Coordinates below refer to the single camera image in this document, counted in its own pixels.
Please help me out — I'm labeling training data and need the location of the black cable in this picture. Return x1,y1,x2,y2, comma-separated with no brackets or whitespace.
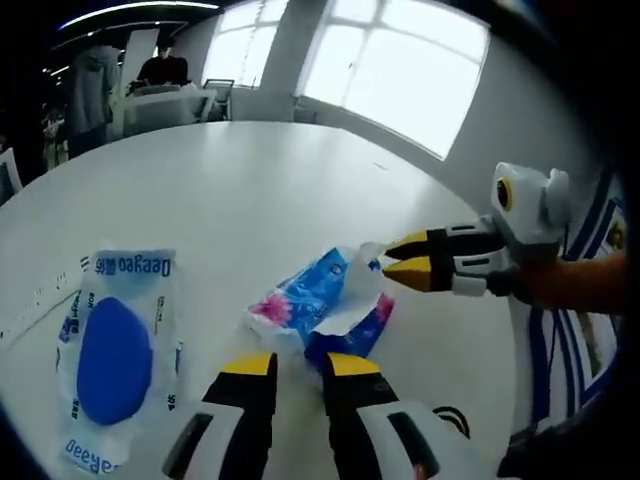
432,405,471,439

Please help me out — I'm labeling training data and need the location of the large window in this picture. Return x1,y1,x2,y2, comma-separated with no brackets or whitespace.
294,0,491,161

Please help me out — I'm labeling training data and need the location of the curved ceiling light strip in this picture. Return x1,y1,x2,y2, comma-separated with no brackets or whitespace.
64,0,224,27

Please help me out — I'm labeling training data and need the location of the grey mesh chair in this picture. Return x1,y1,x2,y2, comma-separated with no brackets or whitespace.
202,78,235,121

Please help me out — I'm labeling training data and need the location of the white wet wipes pack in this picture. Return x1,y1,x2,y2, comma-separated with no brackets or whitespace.
54,244,184,474

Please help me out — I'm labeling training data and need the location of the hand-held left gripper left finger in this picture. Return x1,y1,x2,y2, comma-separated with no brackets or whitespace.
162,352,279,480

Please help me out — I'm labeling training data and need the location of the blue tissue pack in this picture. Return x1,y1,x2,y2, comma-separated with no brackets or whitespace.
247,241,397,376

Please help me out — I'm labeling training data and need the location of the white power strip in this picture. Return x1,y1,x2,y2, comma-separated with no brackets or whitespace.
0,259,84,346

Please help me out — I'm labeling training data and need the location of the person's dark clothing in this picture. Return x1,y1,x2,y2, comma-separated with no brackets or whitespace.
497,414,606,480

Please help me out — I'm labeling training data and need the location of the white framed mesh chair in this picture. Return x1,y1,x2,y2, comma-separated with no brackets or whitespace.
122,87,219,137
0,147,24,206

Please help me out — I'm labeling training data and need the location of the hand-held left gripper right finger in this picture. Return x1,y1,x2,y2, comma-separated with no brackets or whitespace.
322,352,489,480

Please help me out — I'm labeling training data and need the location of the small window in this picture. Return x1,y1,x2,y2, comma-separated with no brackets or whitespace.
202,0,291,89

